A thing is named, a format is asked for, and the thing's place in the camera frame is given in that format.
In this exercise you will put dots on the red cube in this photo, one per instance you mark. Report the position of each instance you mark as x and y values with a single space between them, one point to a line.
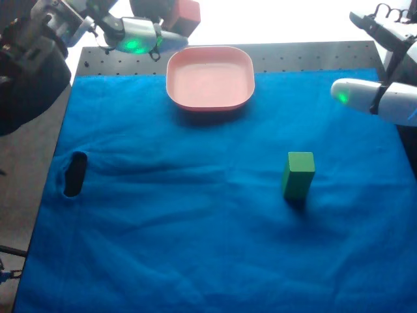
187 13

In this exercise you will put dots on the black metal rod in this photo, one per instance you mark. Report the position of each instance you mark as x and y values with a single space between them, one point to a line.
13 251

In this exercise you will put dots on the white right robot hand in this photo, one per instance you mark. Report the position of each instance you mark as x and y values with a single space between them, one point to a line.
397 101

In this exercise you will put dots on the blue cloth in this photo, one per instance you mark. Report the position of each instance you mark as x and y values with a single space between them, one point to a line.
195 212

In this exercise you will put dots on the pink plate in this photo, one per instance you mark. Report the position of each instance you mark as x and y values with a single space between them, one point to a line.
210 80

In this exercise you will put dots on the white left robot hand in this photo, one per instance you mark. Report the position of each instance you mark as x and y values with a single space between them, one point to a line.
137 36

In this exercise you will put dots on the green cube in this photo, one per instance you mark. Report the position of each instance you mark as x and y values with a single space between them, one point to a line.
298 177

